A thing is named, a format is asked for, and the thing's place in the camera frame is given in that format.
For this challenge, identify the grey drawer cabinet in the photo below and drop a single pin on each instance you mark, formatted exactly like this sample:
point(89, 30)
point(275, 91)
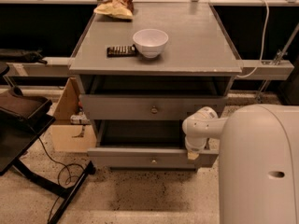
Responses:
point(197, 60)

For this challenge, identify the black stand with tray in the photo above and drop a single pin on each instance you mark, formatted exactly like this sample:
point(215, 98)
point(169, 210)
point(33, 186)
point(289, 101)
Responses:
point(23, 120)

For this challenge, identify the yellow chip bag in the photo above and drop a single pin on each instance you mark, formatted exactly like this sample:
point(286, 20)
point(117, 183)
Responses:
point(119, 9)

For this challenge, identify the small white bottle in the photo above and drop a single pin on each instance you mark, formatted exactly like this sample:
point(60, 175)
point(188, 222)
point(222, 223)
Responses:
point(79, 120)

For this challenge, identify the grey drawer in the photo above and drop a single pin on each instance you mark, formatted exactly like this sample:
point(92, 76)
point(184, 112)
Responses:
point(146, 107)
point(145, 144)

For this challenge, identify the dark chocolate bar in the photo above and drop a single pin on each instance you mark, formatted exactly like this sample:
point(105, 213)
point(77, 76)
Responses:
point(121, 51)

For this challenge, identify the grey top drawer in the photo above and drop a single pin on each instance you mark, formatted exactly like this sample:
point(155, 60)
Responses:
point(146, 107)

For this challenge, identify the white bowl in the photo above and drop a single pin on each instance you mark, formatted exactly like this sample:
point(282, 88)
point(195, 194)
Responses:
point(150, 42)

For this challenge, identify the cardboard box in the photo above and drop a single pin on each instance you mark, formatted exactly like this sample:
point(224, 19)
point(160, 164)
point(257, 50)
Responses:
point(67, 136)

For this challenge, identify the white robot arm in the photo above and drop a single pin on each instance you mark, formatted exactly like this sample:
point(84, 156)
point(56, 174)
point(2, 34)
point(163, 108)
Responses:
point(258, 161)

